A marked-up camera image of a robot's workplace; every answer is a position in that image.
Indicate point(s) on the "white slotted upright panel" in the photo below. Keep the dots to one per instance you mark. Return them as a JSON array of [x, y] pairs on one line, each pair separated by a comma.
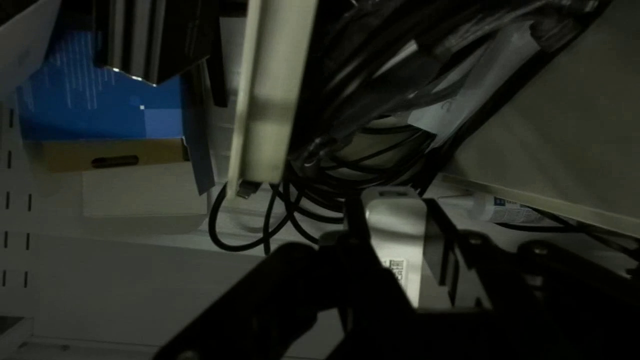
[[16, 213]]

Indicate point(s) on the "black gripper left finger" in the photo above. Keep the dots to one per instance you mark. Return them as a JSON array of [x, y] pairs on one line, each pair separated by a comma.
[[281, 300]]

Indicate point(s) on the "black ribbed device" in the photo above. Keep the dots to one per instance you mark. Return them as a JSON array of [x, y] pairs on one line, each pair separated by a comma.
[[156, 36]]

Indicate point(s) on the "long white bar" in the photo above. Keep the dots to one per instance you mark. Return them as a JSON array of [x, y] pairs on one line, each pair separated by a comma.
[[273, 93]]

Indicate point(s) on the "white block with label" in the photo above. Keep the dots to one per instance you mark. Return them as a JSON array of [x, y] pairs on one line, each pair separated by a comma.
[[396, 240]]

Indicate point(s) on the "plain white box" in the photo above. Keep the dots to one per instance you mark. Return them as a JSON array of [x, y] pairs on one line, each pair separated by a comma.
[[142, 197]]

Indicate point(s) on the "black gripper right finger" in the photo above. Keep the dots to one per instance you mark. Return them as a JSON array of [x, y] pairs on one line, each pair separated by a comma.
[[567, 281]]

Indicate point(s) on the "white sloped panel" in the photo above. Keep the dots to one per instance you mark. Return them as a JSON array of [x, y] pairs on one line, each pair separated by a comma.
[[567, 133]]

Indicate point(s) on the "blue printed box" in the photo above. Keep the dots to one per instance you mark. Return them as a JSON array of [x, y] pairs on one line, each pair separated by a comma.
[[92, 107]]

